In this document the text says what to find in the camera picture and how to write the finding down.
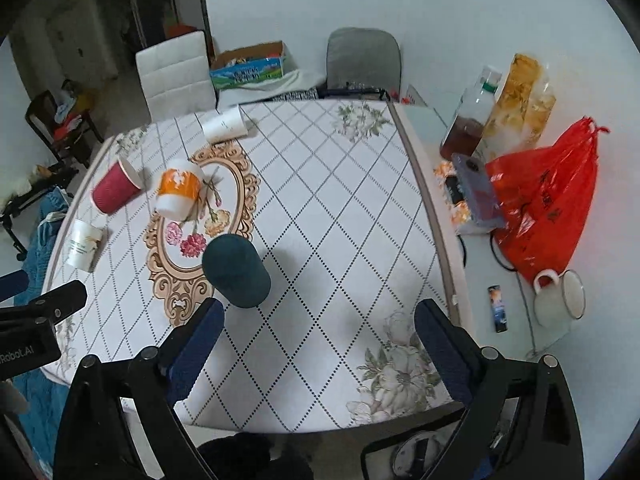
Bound dark teal cup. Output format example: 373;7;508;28
202;233;271;309

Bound white printed paper cup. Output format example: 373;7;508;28
65;219;104;273

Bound red paper cup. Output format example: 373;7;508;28
91;157;143;214

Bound orange and white cup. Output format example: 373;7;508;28
155;159;204;222

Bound plain white paper cup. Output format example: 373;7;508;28
202;106;248;145

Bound dark lighter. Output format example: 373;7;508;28
488;285;508;333

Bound black trousers legs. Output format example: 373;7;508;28
198;432;314;480

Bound white enamel mug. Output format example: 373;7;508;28
533;269;586;328

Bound purple box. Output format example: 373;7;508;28
451;153;506;235

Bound dark wooden chair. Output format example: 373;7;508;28
25;78;104;168

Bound red plastic bag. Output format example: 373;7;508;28
486;117;610;283

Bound white patterned tablecloth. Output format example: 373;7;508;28
39;98;474;435

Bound bottle with dark liquid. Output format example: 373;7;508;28
439;65;502;160

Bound yellow snack bag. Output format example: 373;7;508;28
475;53;556;162

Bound white padded chair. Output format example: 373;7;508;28
136;30;217;122

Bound cardboard box with items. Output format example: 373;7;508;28
209;41;286;90

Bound grey office chair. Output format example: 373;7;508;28
318;27;402;101

